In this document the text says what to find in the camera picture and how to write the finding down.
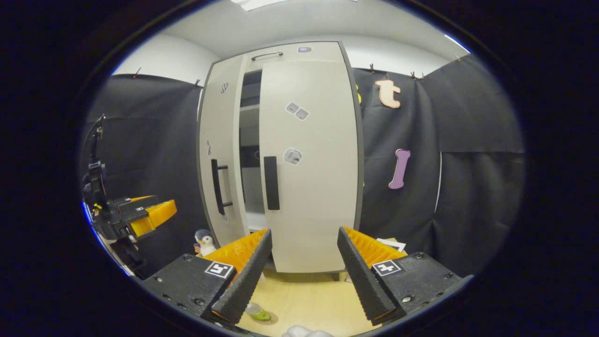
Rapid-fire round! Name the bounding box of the black door handle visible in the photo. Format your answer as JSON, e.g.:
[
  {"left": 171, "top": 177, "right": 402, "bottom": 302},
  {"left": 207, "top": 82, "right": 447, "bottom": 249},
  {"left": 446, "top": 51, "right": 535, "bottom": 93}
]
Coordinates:
[
  {"left": 210, "top": 159, "right": 234, "bottom": 216},
  {"left": 263, "top": 156, "right": 281, "bottom": 211}
]

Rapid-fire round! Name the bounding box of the green plastic bottle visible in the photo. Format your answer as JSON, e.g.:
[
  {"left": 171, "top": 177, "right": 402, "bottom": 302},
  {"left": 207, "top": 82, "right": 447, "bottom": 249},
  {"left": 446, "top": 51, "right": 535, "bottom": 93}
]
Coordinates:
[{"left": 246, "top": 302, "right": 272, "bottom": 322}]

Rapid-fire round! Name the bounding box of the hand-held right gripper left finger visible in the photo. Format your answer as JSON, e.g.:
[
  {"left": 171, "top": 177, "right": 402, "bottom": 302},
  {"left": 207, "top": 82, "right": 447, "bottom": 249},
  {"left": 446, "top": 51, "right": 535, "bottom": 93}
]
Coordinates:
[{"left": 140, "top": 228, "right": 273, "bottom": 326}]

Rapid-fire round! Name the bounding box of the ceiling light panel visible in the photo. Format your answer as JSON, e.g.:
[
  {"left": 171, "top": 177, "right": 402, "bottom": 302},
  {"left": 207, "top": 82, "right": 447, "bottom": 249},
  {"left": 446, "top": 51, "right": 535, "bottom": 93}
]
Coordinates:
[
  {"left": 444, "top": 34, "right": 471, "bottom": 53},
  {"left": 231, "top": 0, "right": 359, "bottom": 11}
]

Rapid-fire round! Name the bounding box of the black backdrop cloth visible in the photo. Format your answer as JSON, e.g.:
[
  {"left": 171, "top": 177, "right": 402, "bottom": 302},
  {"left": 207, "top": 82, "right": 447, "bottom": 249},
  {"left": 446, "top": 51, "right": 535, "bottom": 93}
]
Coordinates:
[
  {"left": 80, "top": 73, "right": 212, "bottom": 279},
  {"left": 351, "top": 54, "right": 526, "bottom": 277}
]

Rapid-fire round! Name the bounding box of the white cabinet door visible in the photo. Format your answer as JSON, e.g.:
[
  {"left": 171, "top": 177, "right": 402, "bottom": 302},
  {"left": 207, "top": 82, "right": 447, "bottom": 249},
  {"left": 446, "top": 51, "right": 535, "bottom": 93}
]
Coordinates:
[
  {"left": 258, "top": 59, "right": 365, "bottom": 274},
  {"left": 198, "top": 55, "right": 251, "bottom": 248}
]

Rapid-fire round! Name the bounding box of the stack of paper booklets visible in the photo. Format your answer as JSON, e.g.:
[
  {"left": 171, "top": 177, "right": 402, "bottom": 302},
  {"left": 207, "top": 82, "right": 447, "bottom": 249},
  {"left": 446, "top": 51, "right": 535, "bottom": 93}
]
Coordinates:
[{"left": 376, "top": 238, "right": 408, "bottom": 256}]

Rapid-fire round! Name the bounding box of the white and grey cabinet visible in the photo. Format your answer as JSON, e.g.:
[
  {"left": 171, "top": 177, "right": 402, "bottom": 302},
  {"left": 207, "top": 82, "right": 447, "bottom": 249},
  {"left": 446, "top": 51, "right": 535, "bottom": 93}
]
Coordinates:
[{"left": 196, "top": 41, "right": 366, "bottom": 277}]

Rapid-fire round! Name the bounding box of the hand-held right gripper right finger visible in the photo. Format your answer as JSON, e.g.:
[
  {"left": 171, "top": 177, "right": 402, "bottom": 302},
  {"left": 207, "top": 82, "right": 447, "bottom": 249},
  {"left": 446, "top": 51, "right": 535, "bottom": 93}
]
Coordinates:
[{"left": 337, "top": 226, "right": 473, "bottom": 327}]

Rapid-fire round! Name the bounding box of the round wooden coaster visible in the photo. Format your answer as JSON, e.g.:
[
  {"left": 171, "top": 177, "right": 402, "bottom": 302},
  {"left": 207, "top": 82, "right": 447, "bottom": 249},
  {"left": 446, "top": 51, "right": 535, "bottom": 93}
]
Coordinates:
[{"left": 250, "top": 310, "right": 280, "bottom": 326}]

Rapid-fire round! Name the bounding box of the penguin plush toy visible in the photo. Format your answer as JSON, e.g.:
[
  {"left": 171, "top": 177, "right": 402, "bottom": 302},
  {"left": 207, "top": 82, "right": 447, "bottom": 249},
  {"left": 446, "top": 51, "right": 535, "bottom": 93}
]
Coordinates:
[{"left": 194, "top": 229, "right": 218, "bottom": 257}]

